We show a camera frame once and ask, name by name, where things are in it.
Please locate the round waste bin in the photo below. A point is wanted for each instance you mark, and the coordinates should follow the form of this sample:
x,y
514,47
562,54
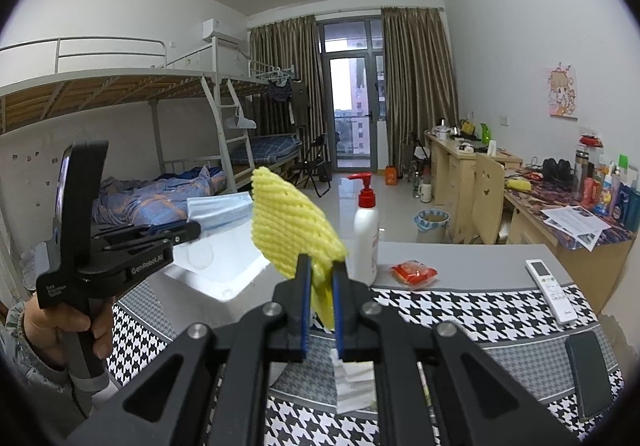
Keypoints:
x,y
432,226

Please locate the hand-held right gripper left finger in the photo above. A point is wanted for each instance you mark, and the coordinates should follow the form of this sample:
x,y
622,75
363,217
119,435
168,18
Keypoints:
x,y
301,311

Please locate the orange plastic jug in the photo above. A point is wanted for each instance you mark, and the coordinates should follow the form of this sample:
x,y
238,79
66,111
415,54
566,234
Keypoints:
x,y
390,175

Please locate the white remote control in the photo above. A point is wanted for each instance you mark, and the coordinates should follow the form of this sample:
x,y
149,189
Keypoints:
x,y
550,288

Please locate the houndstooth tablecloth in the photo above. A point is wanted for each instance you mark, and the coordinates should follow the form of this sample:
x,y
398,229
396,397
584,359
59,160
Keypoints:
x,y
450,313

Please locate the glass balcony door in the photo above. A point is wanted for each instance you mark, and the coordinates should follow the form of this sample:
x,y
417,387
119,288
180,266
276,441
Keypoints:
x,y
350,90

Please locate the cartoon wall poster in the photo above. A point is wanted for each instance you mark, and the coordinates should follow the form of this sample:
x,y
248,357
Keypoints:
x,y
562,90

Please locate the person's left forearm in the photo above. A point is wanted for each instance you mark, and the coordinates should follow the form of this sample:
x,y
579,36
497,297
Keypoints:
x,y
30,381

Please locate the black smartphone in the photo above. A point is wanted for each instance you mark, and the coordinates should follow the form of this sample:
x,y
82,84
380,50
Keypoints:
x,y
589,376

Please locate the white folded tissue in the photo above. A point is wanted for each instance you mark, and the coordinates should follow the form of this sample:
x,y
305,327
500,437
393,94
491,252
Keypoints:
x,y
355,386

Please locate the white air conditioner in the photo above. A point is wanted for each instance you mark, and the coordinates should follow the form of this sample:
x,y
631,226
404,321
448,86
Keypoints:
x,y
220,30

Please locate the person's left hand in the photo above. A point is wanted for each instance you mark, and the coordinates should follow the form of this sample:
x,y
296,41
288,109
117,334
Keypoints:
x,y
45,326

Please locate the white foam box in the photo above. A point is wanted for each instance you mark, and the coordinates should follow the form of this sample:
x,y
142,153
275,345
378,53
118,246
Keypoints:
x,y
220,271

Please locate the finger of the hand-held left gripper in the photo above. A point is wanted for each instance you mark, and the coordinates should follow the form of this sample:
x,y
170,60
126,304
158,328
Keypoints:
x,y
150,229
175,242

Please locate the blue checked mattress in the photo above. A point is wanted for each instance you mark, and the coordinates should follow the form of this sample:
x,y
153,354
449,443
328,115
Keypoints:
x,y
270,145

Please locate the black bag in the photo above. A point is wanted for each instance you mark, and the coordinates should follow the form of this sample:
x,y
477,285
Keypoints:
x,y
557,169

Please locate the printed paper sheets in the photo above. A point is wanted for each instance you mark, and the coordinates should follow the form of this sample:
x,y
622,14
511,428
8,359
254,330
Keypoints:
x,y
575,223

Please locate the hanging dark clothes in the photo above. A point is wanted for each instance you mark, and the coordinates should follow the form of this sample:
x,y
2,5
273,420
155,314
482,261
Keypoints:
x,y
280,88

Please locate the blue face mask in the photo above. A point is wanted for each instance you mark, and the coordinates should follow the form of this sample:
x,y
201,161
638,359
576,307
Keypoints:
x,y
220,213

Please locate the black folding chair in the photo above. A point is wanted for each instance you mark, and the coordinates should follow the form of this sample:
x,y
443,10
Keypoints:
x,y
312,165

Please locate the wooden desk patterned cover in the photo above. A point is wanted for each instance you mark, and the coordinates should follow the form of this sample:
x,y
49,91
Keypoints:
x,y
540,226

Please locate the red snack packet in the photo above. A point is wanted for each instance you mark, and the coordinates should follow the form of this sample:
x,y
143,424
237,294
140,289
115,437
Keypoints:
x,y
414,273

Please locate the yellow foam fruit net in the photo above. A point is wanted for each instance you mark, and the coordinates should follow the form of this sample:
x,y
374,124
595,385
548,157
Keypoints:
x,y
285,221

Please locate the wooden chair smiley cutout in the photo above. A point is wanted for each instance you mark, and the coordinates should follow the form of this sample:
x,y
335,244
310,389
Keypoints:
x,y
487,201

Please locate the white metal bunk bed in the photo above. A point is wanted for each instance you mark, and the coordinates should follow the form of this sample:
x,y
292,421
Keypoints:
x,y
100,75
235,45

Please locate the light wooden desk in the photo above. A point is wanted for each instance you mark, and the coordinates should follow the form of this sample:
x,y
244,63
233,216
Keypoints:
x,y
450,175

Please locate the row of toiletry bottles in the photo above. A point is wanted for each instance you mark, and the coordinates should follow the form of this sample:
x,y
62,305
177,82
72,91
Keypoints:
x,y
607,191

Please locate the white hanger with cloth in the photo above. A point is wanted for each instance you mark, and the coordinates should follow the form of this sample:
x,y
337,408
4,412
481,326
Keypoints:
x,y
242,121

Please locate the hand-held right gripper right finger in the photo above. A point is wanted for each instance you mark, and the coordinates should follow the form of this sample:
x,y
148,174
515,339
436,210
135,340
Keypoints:
x,y
339,313

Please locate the white bed ladder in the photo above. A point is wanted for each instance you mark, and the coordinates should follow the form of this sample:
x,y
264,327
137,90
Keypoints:
x,y
239,139

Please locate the white pump bottle red cap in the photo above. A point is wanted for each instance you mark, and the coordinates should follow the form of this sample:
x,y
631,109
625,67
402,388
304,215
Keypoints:
x,y
365,241

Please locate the brown curtain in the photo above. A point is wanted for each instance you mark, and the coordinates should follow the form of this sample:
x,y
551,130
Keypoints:
x,y
280,55
420,75

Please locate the yellow cloth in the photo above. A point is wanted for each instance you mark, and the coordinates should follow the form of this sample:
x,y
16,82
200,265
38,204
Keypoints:
x,y
520,185

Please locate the blue plaid quilt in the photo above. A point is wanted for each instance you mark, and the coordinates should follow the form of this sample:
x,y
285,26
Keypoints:
x,y
150,196

